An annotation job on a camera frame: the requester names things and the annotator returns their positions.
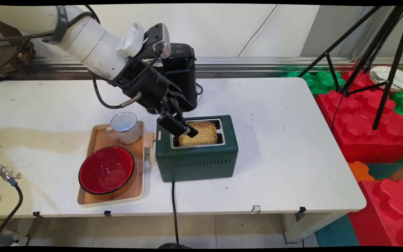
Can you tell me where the wooden serving tray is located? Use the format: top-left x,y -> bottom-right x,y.
77,121 -> 146,209

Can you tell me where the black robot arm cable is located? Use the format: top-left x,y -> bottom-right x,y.
0,5 -> 142,110

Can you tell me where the large red foam block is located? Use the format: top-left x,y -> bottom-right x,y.
315,69 -> 403,164

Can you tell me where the wooden toaster lever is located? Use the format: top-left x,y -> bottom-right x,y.
143,132 -> 157,162

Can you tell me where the brown cardboard piece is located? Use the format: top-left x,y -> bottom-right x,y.
0,17 -> 37,77

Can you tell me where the green two-slot toaster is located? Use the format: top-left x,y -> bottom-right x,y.
155,115 -> 239,183

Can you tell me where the white plate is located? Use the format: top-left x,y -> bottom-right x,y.
369,65 -> 403,92

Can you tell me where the black cable with metal connector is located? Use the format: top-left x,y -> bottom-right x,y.
0,156 -> 24,246

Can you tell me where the white plastic wrist mount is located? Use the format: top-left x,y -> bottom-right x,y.
116,21 -> 146,58

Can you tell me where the red bowl black rim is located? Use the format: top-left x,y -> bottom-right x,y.
78,146 -> 135,196

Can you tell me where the white enamel mug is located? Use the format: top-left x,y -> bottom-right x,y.
105,112 -> 142,145

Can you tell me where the orange foam block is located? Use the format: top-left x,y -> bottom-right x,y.
347,161 -> 376,183

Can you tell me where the metal wall rail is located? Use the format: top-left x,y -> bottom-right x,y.
30,57 -> 403,79

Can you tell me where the white table leg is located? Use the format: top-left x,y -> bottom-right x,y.
283,211 -> 349,244

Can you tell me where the black camera tripod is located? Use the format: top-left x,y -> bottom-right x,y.
297,5 -> 403,130

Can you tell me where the grey arm strap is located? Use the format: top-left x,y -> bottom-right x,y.
54,5 -> 70,43

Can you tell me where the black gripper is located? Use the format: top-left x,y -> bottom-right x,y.
112,58 -> 199,139

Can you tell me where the silver fork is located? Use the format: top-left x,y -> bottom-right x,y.
371,71 -> 403,96

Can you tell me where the black coffee machine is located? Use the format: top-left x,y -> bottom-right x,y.
146,43 -> 198,114

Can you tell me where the black toaster power cable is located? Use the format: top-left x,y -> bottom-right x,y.
171,181 -> 182,247

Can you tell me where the teal foam mat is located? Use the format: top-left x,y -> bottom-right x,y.
314,213 -> 360,247

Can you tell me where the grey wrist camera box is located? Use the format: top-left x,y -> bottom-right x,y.
144,23 -> 171,59

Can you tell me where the toasted bread slice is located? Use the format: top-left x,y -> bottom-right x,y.
179,125 -> 219,147
187,121 -> 217,128

